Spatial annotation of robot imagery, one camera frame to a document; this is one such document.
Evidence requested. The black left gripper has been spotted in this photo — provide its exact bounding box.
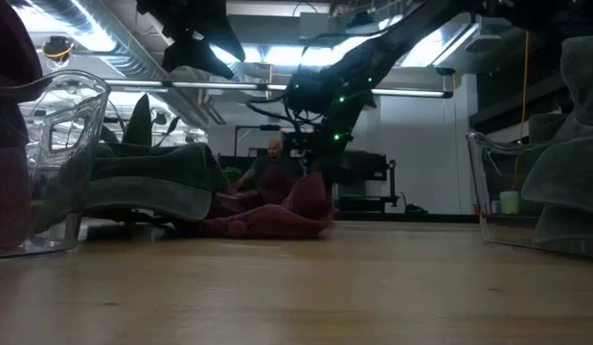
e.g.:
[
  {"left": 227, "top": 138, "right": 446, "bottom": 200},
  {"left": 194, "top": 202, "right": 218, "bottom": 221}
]
[{"left": 135, "top": 0, "right": 247, "bottom": 81}]

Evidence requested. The maroon baseball cap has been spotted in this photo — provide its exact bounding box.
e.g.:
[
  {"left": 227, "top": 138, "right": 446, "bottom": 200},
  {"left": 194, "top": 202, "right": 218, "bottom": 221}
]
[
  {"left": 173, "top": 171, "right": 336, "bottom": 241},
  {"left": 0, "top": 0, "right": 44, "bottom": 250}
]

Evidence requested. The dark green baseball cap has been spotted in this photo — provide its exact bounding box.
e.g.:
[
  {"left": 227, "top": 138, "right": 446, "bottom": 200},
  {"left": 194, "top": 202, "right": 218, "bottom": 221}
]
[
  {"left": 520, "top": 136, "right": 593, "bottom": 255},
  {"left": 34, "top": 141, "right": 229, "bottom": 236}
]

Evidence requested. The grey green baseball cap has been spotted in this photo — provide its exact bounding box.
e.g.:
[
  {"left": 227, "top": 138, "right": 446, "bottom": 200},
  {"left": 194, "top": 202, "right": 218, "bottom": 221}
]
[{"left": 525, "top": 35, "right": 593, "bottom": 145}]

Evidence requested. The black equipment stand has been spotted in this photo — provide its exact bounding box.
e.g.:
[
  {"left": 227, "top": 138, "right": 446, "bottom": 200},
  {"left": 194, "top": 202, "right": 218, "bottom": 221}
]
[{"left": 333, "top": 150, "right": 401, "bottom": 213}]

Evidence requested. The person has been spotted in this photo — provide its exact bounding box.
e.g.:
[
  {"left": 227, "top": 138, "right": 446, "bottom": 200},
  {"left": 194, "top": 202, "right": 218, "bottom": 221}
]
[{"left": 233, "top": 137, "right": 307, "bottom": 193}]

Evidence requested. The clear plastic bin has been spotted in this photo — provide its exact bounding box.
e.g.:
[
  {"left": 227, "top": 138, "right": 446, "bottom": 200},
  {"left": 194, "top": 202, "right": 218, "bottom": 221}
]
[
  {"left": 466, "top": 130, "right": 593, "bottom": 259},
  {"left": 0, "top": 70, "right": 112, "bottom": 261}
]

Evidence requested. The pale green cup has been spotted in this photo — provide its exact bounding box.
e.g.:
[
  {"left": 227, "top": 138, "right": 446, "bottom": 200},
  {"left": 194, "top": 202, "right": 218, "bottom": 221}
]
[{"left": 498, "top": 190, "right": 521, "bottom": 216}]

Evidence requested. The black aluminium table frame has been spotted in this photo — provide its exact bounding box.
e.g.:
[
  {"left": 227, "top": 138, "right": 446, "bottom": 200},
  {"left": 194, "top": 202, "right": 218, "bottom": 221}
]
[{"left": 103, "top": 66, "right": 479, "bottom": 224}]

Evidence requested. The yellow black cable reel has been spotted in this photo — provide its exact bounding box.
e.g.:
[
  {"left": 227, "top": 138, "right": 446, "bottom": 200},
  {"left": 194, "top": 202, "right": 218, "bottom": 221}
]
[{"left": 41, "top": 35, "right": 76, "bottom": 62}]

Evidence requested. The yellow hanging cable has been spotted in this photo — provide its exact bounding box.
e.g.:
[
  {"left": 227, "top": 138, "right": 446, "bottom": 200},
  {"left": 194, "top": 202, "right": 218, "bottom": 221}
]
[{"left": 513, "top": 31, "right": 531, "bottom": 188}]

